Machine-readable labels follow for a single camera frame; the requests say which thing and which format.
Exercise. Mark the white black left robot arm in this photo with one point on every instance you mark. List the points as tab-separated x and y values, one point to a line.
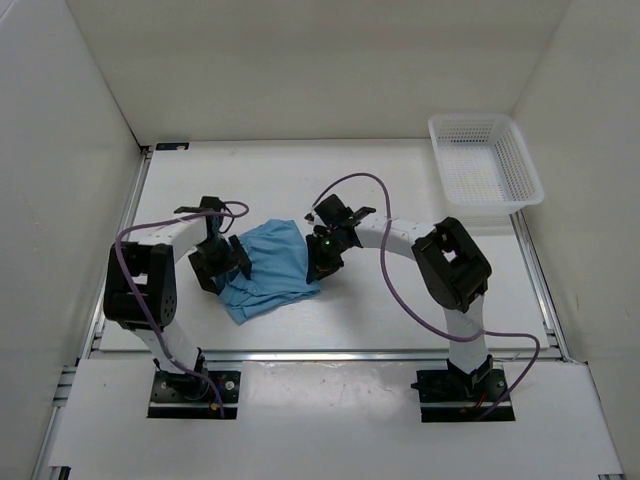
141	288

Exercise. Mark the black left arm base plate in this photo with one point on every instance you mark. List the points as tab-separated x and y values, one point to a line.
175	396

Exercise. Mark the light blue shorts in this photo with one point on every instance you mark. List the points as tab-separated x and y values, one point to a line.
279	266

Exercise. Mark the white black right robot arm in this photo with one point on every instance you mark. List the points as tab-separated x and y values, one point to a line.
452	266

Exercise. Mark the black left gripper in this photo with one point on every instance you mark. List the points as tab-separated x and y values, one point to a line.
233	260

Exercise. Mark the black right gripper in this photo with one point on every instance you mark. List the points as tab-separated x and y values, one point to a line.
320	265

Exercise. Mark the white plastic mesh basket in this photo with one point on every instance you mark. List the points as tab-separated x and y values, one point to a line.
484	165

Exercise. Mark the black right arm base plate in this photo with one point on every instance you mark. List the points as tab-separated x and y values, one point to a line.
444	399

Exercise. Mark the dark label sticker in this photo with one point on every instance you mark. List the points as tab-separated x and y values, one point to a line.
172	146

